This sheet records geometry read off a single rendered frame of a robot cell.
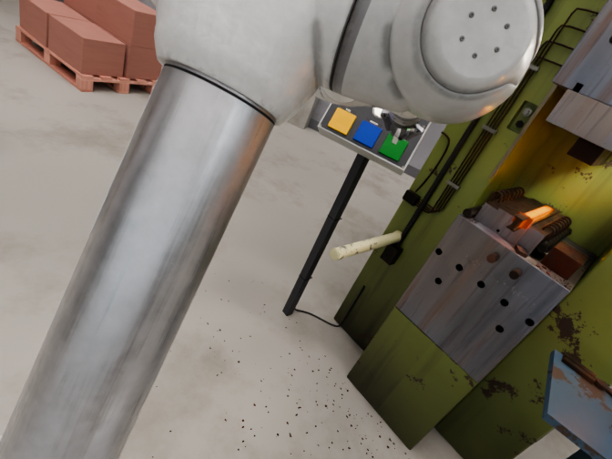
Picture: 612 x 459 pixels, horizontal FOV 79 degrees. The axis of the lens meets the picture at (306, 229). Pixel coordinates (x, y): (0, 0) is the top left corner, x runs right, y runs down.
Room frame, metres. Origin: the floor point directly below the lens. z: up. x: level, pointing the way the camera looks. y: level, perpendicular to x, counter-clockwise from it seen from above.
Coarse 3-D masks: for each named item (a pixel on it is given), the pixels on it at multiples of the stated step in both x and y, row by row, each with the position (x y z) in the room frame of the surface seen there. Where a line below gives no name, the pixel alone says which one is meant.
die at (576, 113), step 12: (564, 96) 1.22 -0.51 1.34; (576, 96) 1.21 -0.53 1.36; (564, 108) 1.21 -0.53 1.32; (576, 108) 1.20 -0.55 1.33; (588, 108) 1.18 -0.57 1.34; (600, 108) 1.17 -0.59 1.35; (552, 120) 1.22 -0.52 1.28; (564, 120) 1.20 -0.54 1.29; (576, 120) 1.19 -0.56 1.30; (588, 120) 1.17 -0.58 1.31; (600, 120) 1.16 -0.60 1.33; (576, 132) 1.18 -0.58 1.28; (588, 132) 1.16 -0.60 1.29; (600, 132) 1.15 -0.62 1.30; (600, 144) 1.14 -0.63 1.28
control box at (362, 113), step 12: (336, 108) 1.34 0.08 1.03; (348, 108) 1.34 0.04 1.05; (360, 108) 1.34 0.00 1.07; (372, 108) 1.35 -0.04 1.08; (324, 120) 1.31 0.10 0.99; (360, 120) 1.32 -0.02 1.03; (372, 120) 1.32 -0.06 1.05; (420, 120) 1.34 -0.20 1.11; (324, 132) 1.32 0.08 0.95; (336, 132) 1.30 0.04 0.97; (348, 132) 1.30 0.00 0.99; (384, 132) 1.31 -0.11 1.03; (348, 144) 1.30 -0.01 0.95; (360, 144) 1.28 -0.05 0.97; (408, 144) 1.29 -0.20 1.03; (372, 156) 1.27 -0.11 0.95; (384, 156) 1.26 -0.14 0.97; (408, 156) 1.27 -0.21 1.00; (396, 168) 1.26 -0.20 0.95
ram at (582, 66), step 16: (608, 0) 1.25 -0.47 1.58; (608, 16) 1.24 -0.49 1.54; (592, 32) 1.25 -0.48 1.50; (608, 32) 1.23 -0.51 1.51; (576, 48) 1.25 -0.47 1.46; (592, 48) 1.23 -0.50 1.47; (608, 48) 1.21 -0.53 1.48; (576, 64) 1.24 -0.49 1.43; (592, 64) 1.22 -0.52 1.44; (608, 64) 1.20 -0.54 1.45; (560, 80) 1.24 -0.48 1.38; (576, 80) 1.22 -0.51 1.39; (592, 80) 1.20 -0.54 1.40; (608, 80) 1.19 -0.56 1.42; (592, 96) 1.19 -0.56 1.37; (608, 96) 1.17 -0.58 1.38
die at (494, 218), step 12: (492, 204) 1.24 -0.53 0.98; (504, 204) 1.30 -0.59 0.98; (516, 204) 1.34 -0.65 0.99; (528, 204) 1.41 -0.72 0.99; (540, 204) 1.50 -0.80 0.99; (480, 216) 1.22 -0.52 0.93; (492, 216) 1.20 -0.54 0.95; (504, 216) 1.19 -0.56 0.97; (552, 216) 1.39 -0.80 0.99; (492, 228) 1.19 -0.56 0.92; (504, 228) 1.17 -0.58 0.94; (528, 228) 1.14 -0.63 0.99; (540, 228) 1.17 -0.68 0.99; (516, 240) 1.14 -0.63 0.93; (528, 240) 1.13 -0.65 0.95; (540, 240) 1.11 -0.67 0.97; (528, 252) 1.11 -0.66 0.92
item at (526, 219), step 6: (534, 210) 1.28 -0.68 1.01; (540, 210) 1.32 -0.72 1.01; (546, 210) 1.36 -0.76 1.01; (552, 210) 1.42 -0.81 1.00; (516, 216) 1.08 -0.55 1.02; (522, 216) 1.11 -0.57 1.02; (528, 216) 1.14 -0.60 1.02; (534, 216) 1.21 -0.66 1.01; (540, 216) 1.27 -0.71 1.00; (516, 222) 1.08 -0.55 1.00; (522, 222) 1.13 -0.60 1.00; (528, 222) 1.13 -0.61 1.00; (510, 228) 1.08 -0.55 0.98; (516, 228) 1.10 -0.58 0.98
